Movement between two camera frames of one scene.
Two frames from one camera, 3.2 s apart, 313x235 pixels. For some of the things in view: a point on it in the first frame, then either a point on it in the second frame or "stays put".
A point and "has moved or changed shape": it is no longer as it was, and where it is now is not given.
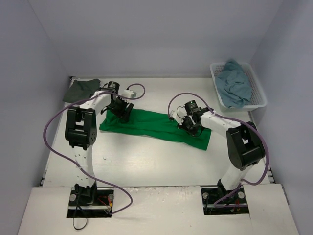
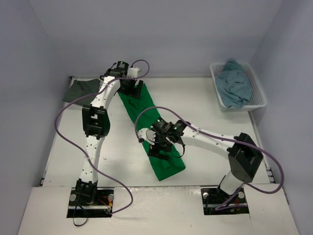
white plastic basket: x=258 y=99 stays put
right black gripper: x=188 y=125 -> x=159 y=151
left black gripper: x=121 y=107 -> x=130 y=89
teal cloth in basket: x=234 y=84 stays put
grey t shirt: x=80 y=90 stays put
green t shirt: x=150 y=124 has moved or changed shape
